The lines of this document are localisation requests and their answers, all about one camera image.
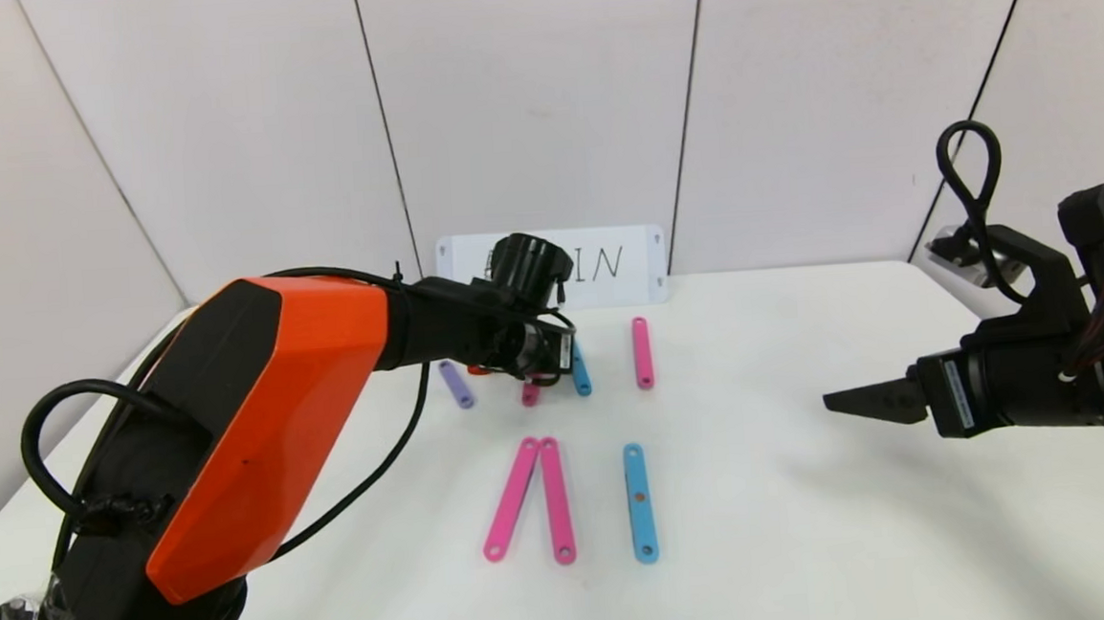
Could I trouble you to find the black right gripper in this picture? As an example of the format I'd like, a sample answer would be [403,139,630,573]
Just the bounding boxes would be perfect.
[819,333,1104,448]

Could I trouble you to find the light blue three-hole bar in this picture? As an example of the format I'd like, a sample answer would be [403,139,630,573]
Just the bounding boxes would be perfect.
[568,339,595,398]
[623,442,661,565]

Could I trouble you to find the white sign reading BRAIN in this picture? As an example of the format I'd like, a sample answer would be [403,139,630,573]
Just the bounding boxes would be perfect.
[435,224,671,318]

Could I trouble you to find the purple short bar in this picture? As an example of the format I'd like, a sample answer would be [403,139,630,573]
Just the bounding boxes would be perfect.
[437,358,475,411]

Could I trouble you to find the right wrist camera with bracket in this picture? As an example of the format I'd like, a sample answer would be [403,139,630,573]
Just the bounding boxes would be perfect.
[925,218,1096,345]

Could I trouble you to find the black looped right arm cable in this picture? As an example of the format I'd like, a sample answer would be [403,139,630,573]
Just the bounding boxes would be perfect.
[934,117,1031,306]

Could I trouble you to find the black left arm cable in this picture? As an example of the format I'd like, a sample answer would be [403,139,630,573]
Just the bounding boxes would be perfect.
[11,252,586,575]

